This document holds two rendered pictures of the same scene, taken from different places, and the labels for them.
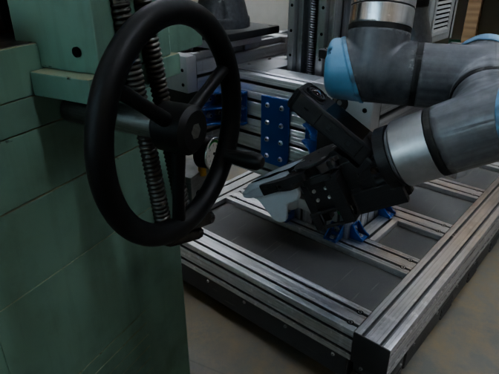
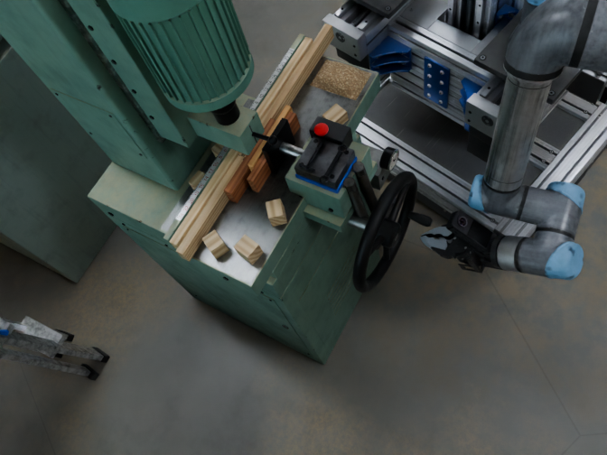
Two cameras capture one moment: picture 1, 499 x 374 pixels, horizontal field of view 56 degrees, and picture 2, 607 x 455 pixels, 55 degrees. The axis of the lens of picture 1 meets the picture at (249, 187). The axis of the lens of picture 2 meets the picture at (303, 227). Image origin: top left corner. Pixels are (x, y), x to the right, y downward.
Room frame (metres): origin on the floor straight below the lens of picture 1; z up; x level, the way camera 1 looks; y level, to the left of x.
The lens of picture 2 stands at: (-0.02, 0.04, 1.99)
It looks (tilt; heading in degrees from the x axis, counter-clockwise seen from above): 62 degrees down; 22
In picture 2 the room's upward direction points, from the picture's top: 22 degrees counter-clockwise
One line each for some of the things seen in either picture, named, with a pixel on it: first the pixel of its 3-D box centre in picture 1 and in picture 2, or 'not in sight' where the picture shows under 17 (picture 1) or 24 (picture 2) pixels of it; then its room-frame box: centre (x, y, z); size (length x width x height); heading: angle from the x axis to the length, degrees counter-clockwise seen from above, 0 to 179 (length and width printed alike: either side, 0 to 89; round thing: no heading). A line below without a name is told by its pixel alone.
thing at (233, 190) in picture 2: not in sight; (254, 160); (0.67, 0.37, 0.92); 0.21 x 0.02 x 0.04; 153
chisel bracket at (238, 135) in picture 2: not in sight; (227, 125); (0.70, 0.40, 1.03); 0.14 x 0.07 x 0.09; 63
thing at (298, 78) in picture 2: not in sight; (261, 134); (0.74, 0.36, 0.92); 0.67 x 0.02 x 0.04; 153
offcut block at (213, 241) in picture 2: not in sight; (215, 244); (0.47, 0.44, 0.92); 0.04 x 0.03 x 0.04; 37
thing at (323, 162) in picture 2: not in sight; (327, 153); (0.64, 0.19, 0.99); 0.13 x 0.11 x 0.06; 153
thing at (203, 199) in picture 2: not in sight; (247, 139); (0.73, 0.39, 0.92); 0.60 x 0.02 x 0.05; 153
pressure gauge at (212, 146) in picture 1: (206, 156); (387, 160); (0.82, 0.08, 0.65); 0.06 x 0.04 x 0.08; 153
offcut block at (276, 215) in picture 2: not in sight; (276, 212); (0.54, 0.31, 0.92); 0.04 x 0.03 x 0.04; 13
